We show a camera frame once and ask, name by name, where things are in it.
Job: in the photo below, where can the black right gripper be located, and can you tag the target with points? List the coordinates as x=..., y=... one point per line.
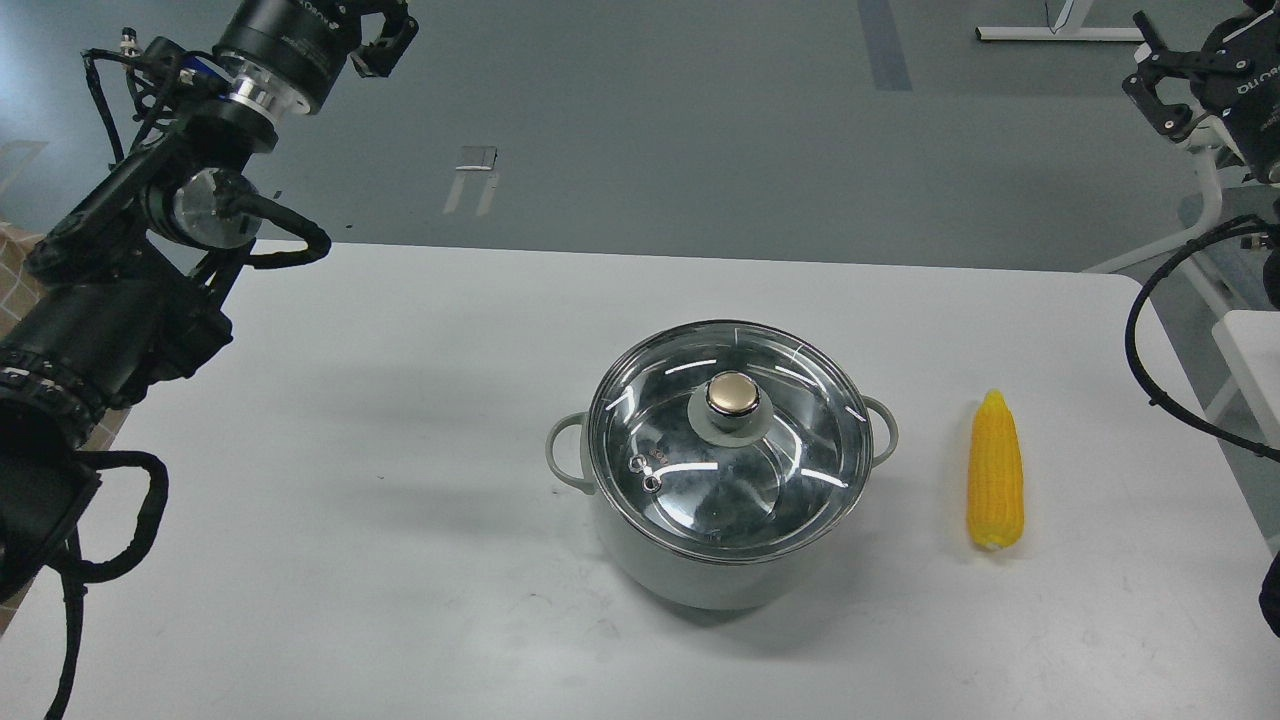
x=1248, y=85

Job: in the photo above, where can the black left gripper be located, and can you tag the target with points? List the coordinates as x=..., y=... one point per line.
x=294, y=51

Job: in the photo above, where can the glass pot lid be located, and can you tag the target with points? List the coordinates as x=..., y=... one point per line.
x=728, y=440

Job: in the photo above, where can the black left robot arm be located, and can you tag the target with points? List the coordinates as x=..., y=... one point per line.
x=135, y=276

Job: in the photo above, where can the yellow corn cob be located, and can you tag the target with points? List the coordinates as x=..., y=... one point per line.
x=995, y=505

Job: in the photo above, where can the grey steel cooking pot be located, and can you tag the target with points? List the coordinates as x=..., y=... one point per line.
x=720, y=470

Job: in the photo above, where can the white table leg base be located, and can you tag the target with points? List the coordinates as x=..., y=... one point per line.
x=1069, y=25

